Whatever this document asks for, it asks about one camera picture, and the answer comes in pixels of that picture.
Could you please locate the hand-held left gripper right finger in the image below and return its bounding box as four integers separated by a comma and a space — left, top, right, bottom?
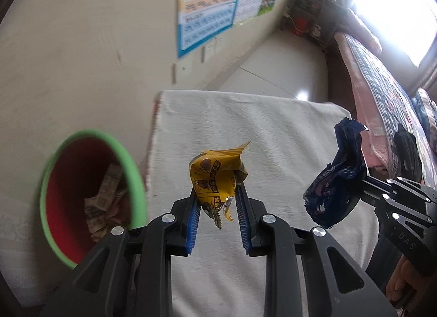
235, 184, 398, 317

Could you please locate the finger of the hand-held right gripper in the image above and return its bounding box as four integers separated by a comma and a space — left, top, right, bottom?
352, 183, 437, 226
362, 174, 437, 202

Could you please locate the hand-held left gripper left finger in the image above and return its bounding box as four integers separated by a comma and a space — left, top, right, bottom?
41, 191, 200, 317

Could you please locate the yellow brown wrapper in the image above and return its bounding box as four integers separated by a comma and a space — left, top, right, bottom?
188, 140, 252, 231

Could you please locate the dark blue snack bag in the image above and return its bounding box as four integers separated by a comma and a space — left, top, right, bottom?
303, 117, 368, 230

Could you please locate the red bin with green rim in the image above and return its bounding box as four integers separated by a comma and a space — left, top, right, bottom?
39, 129, 148, 270

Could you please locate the person's right hand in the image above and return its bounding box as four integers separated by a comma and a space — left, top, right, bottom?
386, 255, 422, 308

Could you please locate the black cloth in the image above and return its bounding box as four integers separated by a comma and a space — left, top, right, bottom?
390, 129, 424, 182

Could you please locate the blue floral pillow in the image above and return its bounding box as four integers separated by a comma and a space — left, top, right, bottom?
411, 88, 437, 155

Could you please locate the bed with patchwork quilt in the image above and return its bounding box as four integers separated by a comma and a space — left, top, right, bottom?
333, 32, 437, 184

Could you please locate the pile of crumpled wrappers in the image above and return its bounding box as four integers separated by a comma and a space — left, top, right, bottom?
84, 163, 133, 236

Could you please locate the white table cloth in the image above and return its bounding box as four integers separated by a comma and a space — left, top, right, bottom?
147, 90, 379, 317

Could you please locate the pink pillow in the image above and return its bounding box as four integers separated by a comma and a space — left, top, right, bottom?
343, 6, 383, 55

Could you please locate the bright window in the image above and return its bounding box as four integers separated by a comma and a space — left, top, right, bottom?
352, 0, 437, 67

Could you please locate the red bucket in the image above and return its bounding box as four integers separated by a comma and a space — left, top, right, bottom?
293, 17, 311, 36

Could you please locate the dark storage shelf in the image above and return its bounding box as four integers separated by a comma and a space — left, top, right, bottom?
282, 0, 346, 52

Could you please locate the blue letter chart poster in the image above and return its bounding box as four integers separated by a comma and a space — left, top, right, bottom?
176, 0, 240, 59

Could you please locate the white wall socket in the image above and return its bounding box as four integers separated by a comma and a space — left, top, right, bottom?
201, 36, 224, 64

